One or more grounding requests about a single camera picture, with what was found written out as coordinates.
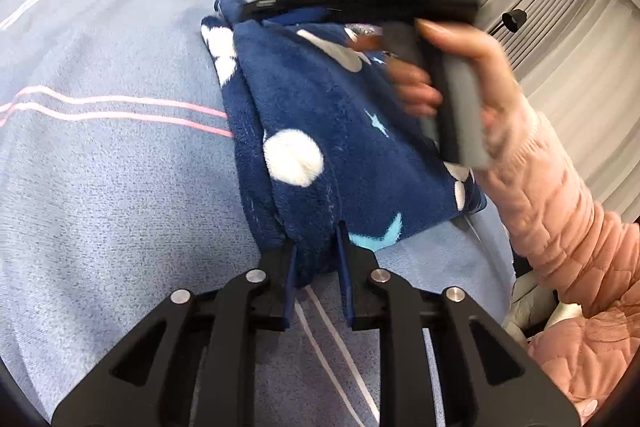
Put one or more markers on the person's right forearm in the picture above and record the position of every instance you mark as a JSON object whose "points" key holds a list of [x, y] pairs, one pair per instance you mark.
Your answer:
{"points": [[550, 217]]}

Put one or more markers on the white cloth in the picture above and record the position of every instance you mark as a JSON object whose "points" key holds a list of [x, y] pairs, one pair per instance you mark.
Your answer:
{"points": [[525, 307]]}

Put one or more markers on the blue fleece star-print baby jacket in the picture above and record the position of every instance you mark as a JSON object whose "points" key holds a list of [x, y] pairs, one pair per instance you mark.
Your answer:
{"points": [[320, 107]]}

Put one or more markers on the person's right hand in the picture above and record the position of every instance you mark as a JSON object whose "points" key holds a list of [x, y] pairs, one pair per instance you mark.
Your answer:
{"points": [[492, 79]]}

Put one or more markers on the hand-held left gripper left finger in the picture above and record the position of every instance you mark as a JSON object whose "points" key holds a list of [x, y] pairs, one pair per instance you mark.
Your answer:
{"points": [[290, 277]]}

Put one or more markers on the blue plaid bed sheet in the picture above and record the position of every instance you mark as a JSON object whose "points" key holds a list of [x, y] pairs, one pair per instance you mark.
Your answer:
{"points": [[100, 182]]}

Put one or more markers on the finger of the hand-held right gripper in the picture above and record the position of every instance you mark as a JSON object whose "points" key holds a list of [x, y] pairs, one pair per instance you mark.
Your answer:
{"points": [[300, 14]]}

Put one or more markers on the person's pink quilted jacket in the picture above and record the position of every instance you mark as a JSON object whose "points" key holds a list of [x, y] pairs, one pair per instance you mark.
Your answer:
{"points": [[590, 347]]}

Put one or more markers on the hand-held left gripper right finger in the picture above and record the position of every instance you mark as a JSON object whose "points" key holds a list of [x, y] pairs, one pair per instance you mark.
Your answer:
{"points": [[345, 277]]}

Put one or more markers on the beige pleated curtain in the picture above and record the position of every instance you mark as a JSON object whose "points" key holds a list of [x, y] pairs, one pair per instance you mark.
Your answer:
{"points": [[575, 32]]}

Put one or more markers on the black stand lamp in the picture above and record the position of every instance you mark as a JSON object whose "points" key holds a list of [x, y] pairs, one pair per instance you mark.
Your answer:
{"points": [[514, 19]]}

